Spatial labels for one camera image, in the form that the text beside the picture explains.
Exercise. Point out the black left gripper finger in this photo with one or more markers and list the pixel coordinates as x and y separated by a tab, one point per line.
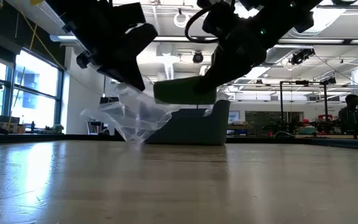
129	59

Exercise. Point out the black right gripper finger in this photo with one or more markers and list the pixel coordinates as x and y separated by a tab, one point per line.
235	62

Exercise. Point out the green elastic bandage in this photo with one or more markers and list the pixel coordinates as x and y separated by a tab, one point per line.
182	91

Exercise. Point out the grey-blue plastic bin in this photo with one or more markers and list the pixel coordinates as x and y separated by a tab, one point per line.
197	127

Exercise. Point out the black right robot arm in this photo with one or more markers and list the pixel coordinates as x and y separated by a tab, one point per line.
306	9

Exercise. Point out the black round ceiling device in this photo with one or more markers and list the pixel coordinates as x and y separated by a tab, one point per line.
198	57

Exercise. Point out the long ceiling light strip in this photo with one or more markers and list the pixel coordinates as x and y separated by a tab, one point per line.
172	39

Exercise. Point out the yellow tag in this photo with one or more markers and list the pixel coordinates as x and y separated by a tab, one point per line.
36	1

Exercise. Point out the person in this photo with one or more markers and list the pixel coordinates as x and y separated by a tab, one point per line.
348	115

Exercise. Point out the white ventilation duct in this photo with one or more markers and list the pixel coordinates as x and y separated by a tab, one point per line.
168	67

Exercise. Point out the black ceiling camera cluster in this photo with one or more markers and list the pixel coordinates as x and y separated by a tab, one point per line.
301	56

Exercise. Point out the black metal camera rig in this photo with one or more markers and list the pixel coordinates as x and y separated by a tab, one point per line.
325	102

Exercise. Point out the black metal table frame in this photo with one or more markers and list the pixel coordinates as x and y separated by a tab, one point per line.
42	137

